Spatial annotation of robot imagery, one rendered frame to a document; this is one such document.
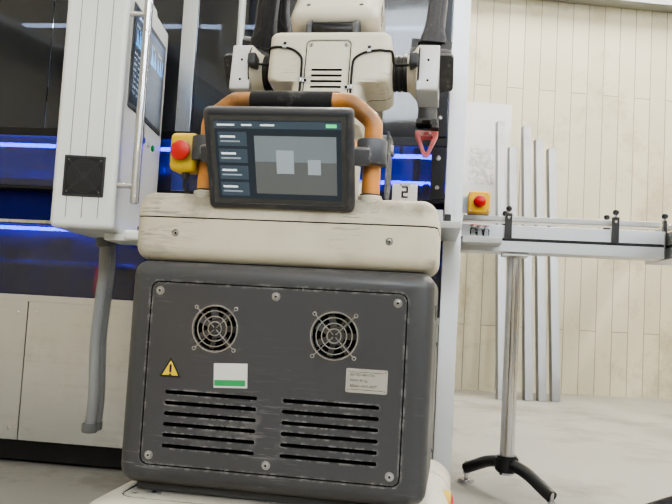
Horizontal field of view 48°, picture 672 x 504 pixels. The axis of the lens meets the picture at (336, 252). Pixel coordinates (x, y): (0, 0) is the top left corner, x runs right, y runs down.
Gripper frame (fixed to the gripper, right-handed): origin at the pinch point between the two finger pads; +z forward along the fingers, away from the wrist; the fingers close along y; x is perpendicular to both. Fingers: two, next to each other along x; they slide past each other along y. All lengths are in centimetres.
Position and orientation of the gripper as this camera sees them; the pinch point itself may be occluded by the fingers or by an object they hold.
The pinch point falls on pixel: (425, 154)
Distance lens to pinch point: 223.6
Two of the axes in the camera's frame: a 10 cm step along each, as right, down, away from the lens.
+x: -9.9, -0.4, 1.3
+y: 1.1, 2.4, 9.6
